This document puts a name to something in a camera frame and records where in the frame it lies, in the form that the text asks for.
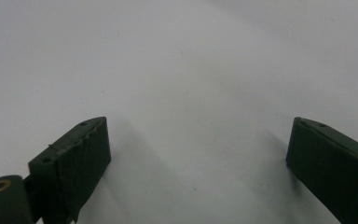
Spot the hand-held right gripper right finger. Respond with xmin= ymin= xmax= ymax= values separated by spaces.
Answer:
xmin=285 ymin=117 xmax=358 ymax=224

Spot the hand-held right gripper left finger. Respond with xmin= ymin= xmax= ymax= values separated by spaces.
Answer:
xmin=28 ymin=116 xmax=112 ymax=224

